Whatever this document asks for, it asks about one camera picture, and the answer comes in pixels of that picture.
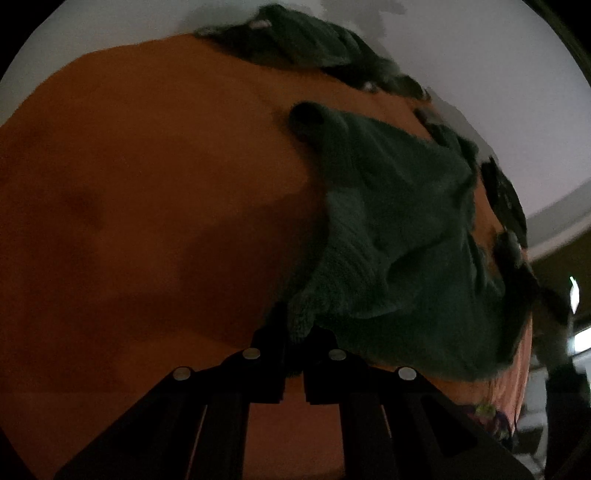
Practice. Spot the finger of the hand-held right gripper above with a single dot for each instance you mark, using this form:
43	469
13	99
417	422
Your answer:
512	258

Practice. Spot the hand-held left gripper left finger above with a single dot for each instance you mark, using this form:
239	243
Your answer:
270	369

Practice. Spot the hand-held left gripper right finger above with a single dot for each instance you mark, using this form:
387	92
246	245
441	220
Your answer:
323	378

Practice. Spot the person's right forearm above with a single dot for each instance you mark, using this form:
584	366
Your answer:
568	406

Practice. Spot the brown wooden door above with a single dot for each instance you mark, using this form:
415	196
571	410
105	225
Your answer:
558	267

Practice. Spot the black patterned garment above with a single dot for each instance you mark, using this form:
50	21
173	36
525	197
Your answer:
503	194

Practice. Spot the floral bed sheet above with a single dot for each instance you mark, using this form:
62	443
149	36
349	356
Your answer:
489	415

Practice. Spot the orange blanket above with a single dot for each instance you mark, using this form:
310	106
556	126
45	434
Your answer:
138	207

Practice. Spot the dark green striped sweater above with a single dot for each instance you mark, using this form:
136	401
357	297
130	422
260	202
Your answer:
304	37

